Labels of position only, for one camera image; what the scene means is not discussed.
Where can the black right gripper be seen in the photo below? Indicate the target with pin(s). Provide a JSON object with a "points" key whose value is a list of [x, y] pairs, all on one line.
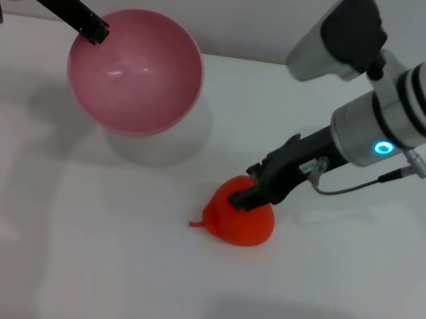
{"points": [[292, 167]]}

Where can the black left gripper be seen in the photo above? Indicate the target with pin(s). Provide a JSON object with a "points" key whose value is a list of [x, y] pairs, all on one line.
{"points": [[63, 5]]}

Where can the soft orange toy fruit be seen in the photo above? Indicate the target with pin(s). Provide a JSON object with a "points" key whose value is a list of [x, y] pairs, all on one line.
{"points": [[243, 228]]}

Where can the pink plastic bowl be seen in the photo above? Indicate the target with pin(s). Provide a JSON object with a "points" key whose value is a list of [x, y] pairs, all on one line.
{"points": [[137, 76]]}

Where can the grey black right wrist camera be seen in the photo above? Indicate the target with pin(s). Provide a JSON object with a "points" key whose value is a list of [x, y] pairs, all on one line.
{"points": [[349, 27]]}

